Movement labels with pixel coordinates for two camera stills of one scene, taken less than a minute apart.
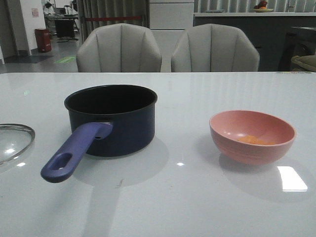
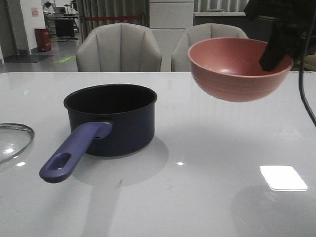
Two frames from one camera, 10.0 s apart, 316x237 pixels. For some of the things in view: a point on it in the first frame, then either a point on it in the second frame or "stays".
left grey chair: x=119 y=48 stays
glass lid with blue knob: x=15 y=139 stays
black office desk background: x=64 y=24 stays
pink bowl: x=251 y=138 -> x=228 y=69
